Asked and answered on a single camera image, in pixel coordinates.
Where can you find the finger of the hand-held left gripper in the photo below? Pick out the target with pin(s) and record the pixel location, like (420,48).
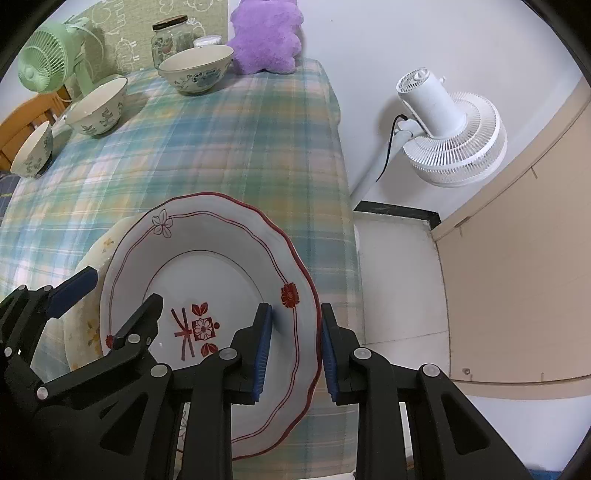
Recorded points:
(74,288)
(138,323)

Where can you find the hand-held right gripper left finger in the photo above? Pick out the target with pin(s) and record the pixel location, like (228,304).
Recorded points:
(261,350)

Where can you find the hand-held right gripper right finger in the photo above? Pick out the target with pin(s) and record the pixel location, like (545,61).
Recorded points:
(330,355)

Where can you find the scalloped yellow floral plate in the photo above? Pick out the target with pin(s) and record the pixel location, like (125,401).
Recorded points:
(78,341)

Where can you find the white plate with red pattern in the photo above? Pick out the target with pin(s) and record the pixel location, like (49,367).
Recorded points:
(217,258)

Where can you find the floral ceramic bowl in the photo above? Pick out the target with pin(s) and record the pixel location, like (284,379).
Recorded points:
(196,69)
(32,150)
(99,108)

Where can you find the wooden headboard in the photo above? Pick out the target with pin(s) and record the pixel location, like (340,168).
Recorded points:
(18,124)

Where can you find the plaid tablecloth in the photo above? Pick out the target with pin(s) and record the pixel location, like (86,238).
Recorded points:
(231,152)

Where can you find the beige door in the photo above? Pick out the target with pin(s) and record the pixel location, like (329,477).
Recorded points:
(517,277)

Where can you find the green desk fan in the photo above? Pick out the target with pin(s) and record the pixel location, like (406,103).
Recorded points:
(41,60)

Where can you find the green printed mat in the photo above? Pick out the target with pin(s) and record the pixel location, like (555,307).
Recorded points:
(134,27)

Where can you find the white standing fan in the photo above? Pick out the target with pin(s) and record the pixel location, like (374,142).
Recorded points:
(434,106)

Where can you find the glass jar with brown lid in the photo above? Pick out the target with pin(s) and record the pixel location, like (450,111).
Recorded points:
(178,39)

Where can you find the cotton swab box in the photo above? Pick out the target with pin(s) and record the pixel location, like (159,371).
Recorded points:
(207,41)

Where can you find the purple plush toy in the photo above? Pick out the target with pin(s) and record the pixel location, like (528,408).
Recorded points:
(265,37)

